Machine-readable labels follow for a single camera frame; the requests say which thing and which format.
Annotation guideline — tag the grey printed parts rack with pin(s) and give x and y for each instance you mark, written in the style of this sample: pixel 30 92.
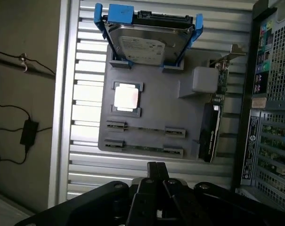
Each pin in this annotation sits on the grey printed parts rack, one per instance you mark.
pixel 161 110

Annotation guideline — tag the black open PC case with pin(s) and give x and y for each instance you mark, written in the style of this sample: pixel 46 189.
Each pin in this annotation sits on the black open PC case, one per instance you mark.
pixel 269 117

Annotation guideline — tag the pale grey square block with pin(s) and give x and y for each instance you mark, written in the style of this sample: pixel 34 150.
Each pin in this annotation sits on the pale grey square block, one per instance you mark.
pixel 205 79

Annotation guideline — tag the blue disk caddy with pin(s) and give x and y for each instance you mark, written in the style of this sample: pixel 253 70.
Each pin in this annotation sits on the blue disk caddy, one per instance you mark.
pixel 119 13

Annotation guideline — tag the black graphics card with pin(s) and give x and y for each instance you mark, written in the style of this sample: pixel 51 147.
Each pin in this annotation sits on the black graphics card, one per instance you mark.
pixel 213 131

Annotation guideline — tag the black power adapter brick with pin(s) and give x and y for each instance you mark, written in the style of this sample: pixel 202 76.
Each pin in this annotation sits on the black power adapter brick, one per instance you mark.
pixel 29 133

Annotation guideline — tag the silver hard disk drive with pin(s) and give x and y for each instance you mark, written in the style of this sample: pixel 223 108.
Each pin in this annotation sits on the silver hard disk drive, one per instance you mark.
pixel 144 40

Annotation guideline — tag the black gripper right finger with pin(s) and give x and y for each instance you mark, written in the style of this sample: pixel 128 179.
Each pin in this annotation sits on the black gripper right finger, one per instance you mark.
pixel 217 204

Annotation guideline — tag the small metal hook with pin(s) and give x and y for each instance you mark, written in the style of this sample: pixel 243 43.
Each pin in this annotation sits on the small metal hook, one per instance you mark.
pixel 24 63

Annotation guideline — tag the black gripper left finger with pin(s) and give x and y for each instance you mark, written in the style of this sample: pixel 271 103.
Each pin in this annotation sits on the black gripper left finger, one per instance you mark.
pixel 104 200

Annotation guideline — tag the silver CPU chip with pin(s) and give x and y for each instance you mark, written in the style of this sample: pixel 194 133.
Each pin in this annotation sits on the silver CPU chip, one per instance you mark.
pixel 126 98

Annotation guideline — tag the green RAM stick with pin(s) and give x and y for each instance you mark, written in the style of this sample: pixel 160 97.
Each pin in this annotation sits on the green RAM stick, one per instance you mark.
pixel 145 128
pixel 142 147

